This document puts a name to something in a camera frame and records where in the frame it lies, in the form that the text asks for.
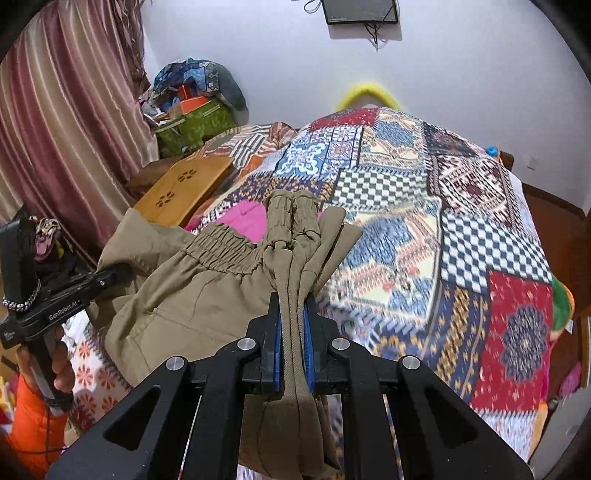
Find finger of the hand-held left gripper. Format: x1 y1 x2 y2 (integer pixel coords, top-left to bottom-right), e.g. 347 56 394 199
92 262 136 289

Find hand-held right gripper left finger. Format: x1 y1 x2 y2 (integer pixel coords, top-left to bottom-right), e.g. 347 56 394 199
46 293 283 480

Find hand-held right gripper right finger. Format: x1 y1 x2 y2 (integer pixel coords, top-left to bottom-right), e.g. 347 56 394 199
304 293 534 480

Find khaki pants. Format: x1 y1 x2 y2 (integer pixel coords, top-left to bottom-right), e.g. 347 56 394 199
88 189 363 480

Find person's left hand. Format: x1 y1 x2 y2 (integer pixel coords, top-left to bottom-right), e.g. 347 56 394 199
17 327 75 402

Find small patterned cloth bag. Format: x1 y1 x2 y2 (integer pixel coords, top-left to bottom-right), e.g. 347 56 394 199
36 217 65 261

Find small wooden folding table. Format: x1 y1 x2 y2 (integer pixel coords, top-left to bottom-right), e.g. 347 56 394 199
134 157 236 227

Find pink cloth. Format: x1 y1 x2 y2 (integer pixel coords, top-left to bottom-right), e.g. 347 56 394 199
185 200 269 243

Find striped pink curtain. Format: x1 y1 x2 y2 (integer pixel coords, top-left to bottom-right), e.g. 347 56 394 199
0 0 158 232

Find patchwork printed blanket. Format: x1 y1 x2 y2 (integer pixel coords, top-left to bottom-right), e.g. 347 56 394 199
60 107 555 480

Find orange box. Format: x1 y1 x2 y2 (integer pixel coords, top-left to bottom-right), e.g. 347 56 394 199
179 95 209 114

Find blue patterned cloth bundle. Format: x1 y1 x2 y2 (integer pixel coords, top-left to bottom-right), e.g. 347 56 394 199
152 58 247 114

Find bright fleece blanket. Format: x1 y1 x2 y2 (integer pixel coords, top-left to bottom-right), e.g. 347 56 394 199
531 274 578 457

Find pink slipper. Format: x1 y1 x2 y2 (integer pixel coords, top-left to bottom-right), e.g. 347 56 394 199
560 362 583 398

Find yellow fluffy object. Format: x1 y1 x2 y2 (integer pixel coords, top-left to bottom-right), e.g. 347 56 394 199
337 82 402 112

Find silver bead chain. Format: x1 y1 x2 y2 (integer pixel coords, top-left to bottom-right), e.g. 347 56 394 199
2 279 42 311

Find black hanging cable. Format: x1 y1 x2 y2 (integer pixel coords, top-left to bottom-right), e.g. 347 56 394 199
365 23 387 49

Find black wall screen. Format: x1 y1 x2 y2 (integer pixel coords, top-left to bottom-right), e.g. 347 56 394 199
322 0 399 25

